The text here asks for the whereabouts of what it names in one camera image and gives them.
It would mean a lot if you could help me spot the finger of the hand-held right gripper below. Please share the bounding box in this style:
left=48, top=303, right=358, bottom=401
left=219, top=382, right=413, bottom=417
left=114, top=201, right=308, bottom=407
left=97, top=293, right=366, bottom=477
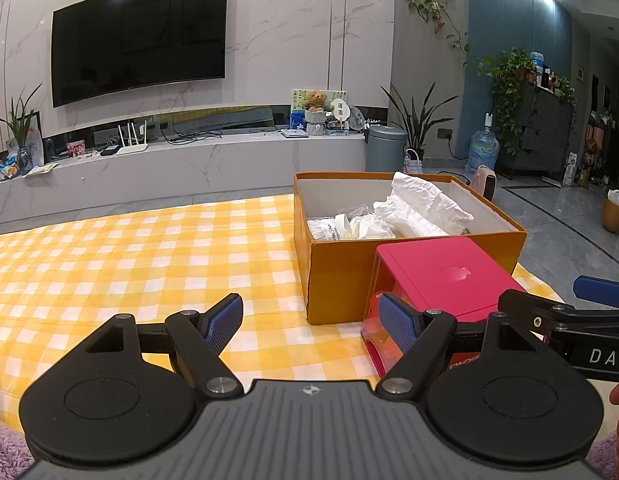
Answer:
left=498, top=289, right=577, bottom=333
left=573, top=276, right=619, bottom=309

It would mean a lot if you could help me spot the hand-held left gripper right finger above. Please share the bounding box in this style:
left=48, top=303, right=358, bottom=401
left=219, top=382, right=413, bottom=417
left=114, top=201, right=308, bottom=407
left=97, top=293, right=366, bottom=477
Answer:
left=374, top=292, right=555, bottom=396

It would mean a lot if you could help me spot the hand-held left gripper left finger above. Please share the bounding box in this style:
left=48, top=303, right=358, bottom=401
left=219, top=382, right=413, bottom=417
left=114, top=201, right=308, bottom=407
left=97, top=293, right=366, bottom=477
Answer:
left=64, top=292, right=245, bottom=397

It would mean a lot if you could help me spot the orange cardboard box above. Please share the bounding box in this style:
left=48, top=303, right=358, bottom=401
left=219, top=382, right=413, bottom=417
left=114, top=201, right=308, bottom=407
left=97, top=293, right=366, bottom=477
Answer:
left=293, top=171, right=527, bottom=326

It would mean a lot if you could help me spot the white towel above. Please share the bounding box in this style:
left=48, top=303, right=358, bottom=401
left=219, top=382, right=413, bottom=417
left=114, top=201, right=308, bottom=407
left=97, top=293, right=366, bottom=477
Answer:
left=374, top=172, right=475, bottom=238

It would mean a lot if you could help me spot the clear plastic packet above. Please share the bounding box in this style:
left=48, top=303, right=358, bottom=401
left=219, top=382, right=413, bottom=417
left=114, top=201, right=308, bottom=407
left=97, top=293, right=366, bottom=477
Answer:
left=306, top=216, right=347, bottom=242

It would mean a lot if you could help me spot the red square box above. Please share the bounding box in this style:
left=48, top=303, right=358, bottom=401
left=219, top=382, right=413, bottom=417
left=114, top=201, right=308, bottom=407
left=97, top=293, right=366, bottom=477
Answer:
left=360, top=240, right=530, bottom=378

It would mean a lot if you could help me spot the brown basket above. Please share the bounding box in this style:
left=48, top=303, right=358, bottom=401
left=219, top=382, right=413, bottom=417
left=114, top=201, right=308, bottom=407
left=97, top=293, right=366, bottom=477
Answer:
left=602, top=186, right=619, bottom=233

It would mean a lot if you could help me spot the crumpled white tissue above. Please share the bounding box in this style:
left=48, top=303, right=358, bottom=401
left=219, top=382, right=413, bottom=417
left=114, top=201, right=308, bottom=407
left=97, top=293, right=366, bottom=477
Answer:
left=339, top=205, right=395, bottom=241

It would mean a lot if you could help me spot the yellow checkered tablecloth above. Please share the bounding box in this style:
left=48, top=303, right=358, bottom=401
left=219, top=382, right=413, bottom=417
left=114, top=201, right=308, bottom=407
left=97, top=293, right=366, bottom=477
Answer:
left=0, top=192, right=565, bottom=426

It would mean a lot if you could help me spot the pink heater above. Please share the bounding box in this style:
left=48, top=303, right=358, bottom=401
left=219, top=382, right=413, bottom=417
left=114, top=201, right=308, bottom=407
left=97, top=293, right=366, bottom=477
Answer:
left=472, top=166, right=497, bottom=201

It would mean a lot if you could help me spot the white marble TV console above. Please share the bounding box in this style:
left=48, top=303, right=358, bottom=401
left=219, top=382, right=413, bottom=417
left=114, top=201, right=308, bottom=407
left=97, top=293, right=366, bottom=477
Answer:
left=0, top=132, right=370, bottom=226

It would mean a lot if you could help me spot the blue water jug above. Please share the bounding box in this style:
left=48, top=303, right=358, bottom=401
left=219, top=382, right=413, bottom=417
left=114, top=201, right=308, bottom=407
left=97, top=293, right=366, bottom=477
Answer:
left=464, top=112, right=500, bottom=176

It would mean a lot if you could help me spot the dark cabinet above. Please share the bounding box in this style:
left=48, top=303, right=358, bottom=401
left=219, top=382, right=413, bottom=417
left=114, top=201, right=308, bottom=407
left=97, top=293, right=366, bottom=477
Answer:
left=499, top=80, right=575, bottom=181

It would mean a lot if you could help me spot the grey trash can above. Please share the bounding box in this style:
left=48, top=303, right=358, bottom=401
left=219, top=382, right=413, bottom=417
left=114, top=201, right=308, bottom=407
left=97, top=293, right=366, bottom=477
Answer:
left=364, top=126, right=408, bottom=173

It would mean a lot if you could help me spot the white router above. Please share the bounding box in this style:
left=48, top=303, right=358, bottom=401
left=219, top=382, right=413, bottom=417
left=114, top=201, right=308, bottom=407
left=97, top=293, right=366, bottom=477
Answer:
left=118, top=120, right=149, bottom=153

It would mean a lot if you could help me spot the long-leaf potted plant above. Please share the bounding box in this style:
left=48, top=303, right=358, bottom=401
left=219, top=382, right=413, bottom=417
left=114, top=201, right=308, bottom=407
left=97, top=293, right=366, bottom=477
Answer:
left=381, top=82, right=457, bottom=158

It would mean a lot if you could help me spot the pothos plant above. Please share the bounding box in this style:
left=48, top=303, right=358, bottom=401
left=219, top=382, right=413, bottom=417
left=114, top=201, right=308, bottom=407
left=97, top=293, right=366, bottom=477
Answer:
left=477, top=49, right=540, bottom=156

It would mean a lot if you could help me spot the purple fuzzy clothing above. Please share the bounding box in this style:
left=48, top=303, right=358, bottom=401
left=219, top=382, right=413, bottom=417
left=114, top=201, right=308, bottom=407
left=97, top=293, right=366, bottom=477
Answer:
left=0, top=417, right=35, bottom=480

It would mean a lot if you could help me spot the green plant glass vase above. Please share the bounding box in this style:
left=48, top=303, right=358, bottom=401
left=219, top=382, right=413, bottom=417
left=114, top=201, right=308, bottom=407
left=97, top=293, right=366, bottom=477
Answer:
left=0, top=84, right=44, bottom=166

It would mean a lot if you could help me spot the hanging vine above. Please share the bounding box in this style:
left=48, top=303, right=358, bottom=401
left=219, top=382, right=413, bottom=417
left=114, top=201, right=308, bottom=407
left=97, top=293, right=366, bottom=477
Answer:
left=405, top=0, right=470, bottom=66

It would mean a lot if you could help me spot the black wall television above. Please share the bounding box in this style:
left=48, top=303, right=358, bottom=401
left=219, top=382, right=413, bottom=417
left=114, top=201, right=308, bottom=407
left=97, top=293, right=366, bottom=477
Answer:
left=50, top=0, right=229, bottom=108

